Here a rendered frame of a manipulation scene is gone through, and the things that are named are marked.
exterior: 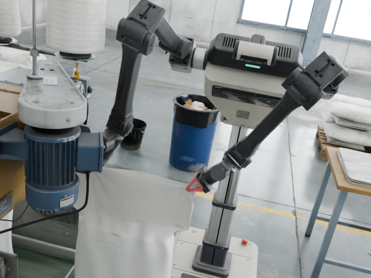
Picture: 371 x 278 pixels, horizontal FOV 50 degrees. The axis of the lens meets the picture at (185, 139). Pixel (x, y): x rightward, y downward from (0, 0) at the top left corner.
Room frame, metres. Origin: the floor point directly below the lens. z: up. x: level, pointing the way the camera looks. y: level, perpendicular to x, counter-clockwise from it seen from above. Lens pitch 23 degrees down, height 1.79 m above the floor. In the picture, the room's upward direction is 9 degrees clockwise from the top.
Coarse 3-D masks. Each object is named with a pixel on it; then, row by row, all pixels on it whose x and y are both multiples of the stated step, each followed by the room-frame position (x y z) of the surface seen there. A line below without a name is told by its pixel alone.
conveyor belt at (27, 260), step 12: (24, 252) 1.57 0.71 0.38; (36, 252) 1.58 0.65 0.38; (24, 264) 1.48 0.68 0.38; (36, 264) 1.50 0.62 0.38; (48, 264) 1.51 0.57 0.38; (60, 264) 1.52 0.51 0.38; (72, 264) 1.53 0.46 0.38; (24, 276) 1.41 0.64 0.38; (36, 276) 1.42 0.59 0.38; (48, 276) 1.43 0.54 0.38; (60, 276) 1.44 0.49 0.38; (72, 276) 1.45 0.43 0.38
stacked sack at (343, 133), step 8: (328, 128) 4.29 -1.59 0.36; (336, 128) 4.27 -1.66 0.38; (344, 128) 4.30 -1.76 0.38; (352, 128) 4.32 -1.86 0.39; (328, 136) 4.15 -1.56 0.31; (336, 136) 4.13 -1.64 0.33; (344, 136) 4.12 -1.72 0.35; (352, 136) 4.12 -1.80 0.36; (360, 136) 4.13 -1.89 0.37; (368, 136) 4.15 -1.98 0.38; (360, 144) 4.10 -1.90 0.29; (368, 144) 4.08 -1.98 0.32
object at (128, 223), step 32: (96, 192) 1.34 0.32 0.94; (128, 192) 1.31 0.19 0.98; (160, 192) 1.31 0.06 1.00; (192, 192) 1.31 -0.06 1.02; (96, 224) 1.29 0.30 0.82; (128, 224) 1.29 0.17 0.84; (160, 224) 1.31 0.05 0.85; (96, 256) 1.25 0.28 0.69; (128, 256) 1.24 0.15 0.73; (160, 256) 1.24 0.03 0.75
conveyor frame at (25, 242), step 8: (16, 240) 1.62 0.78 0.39; (24, 240) 1.62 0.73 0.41; (32, 240) 1.61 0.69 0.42; (40, 240) 1.62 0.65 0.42; (24, 248) 1.62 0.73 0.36; (32, 248) 1.61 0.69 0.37; (40, 248) 1.60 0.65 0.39; (48, 248) 1.60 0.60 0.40; (56, 248) 1.59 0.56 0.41; (64, 248) 1.59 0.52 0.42; (56, 256) 1.59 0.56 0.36; (64, 256) 1.58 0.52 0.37; (72, 256) 1.58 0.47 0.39
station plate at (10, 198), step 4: (8, 196) 1.00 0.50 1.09; (12, 196) 1.02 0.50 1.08; (4, 200) 0.98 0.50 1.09; (8, 200) 1.00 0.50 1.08; (12, 200) 1.02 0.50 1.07; (0, 204) 0.96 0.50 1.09; (4, 204) 0.98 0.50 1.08; (8, 204) 1.00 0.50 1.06; (12, 204) 1.02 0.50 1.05; (0, 208) 0.96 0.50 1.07; (4, 208) 0.98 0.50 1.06; (8, 208) 1.00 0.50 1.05; (0, 212) 0.96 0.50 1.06; (4, 212) 0.98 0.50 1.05; (0, 216) 0.96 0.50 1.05
